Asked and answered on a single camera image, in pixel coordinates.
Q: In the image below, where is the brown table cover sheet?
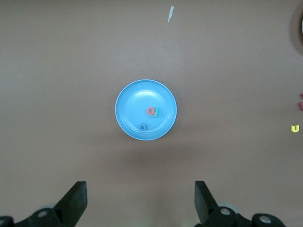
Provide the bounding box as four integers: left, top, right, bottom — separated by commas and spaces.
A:
0, 0, 303, 227

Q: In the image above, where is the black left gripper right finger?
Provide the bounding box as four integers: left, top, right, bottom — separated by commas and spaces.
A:
194, 181, 285, 227

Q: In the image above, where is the white paper scrap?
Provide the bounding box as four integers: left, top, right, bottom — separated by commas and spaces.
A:
167, 6, 175, 25

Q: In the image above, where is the blue plate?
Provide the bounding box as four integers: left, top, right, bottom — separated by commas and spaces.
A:
115, 79, 178, 141

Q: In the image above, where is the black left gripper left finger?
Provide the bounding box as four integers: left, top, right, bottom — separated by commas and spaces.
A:
0, 181, 88, 227

